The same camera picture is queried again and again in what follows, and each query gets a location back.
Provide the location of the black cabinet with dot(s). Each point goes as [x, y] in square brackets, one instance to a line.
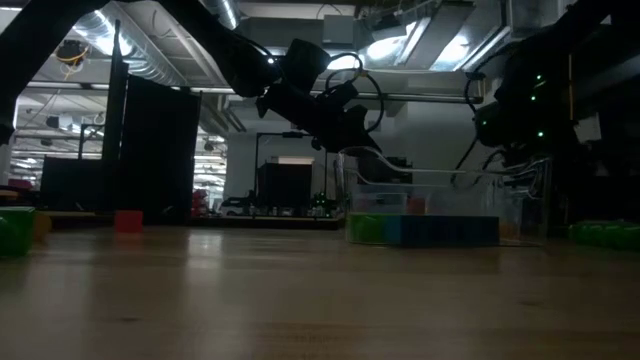
[75, 185]

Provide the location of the silver ventilation duct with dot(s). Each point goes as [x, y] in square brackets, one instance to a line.
[150, 55]

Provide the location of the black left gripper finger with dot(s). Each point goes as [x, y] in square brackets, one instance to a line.
[357, 132]

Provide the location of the black robot station frame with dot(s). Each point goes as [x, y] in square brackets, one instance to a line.
[292, 134]

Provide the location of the small orange building block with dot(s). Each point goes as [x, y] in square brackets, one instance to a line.
[507, 231]

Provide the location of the long green building block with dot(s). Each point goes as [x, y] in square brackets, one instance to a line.
[605, 236]
[17, 232]

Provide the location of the small red building block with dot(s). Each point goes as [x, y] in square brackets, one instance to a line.
[128, 221]

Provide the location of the wide clear plastic bin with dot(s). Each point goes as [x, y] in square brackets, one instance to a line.
[465, 200]

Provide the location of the black partition panel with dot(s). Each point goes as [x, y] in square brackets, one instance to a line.
[160, 150]

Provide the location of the red objects pile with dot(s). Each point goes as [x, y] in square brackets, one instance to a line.
[200, 200]

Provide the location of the narrow clear plastic bin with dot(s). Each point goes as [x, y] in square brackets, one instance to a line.
[380, 202]

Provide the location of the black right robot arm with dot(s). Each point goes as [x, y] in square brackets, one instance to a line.
[530, 90]

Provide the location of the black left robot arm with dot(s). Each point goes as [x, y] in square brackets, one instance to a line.
[240, 60]

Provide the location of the grey ceiling pipe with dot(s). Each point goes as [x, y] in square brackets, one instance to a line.
[425, 96]

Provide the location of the black equipment box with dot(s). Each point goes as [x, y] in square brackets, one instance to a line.
[285, 185]

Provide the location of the large blue building block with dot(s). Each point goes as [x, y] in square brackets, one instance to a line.
[445, 231]

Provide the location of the small red-orange building block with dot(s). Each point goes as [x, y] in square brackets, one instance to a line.
[416, 206]

